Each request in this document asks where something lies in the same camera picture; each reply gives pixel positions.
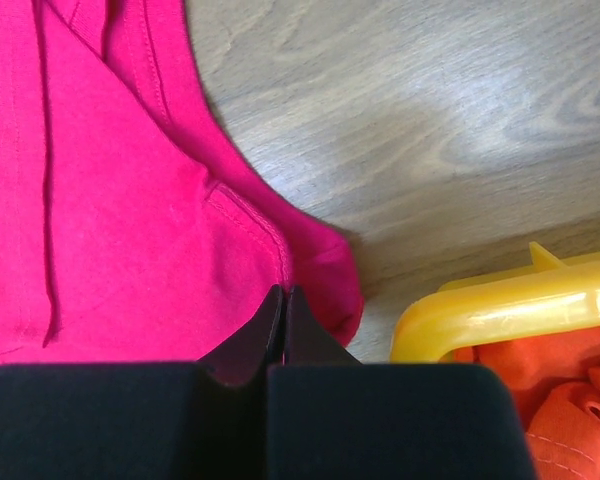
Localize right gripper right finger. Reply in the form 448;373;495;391
265;289;536;479

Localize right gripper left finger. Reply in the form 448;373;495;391
0;287;285;479

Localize magenta t shirt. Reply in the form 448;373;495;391
0;1;363;365

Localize orange t shirt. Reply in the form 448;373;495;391
454;327;600;479

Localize yellow plastic bin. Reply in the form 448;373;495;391
389;242;600;363

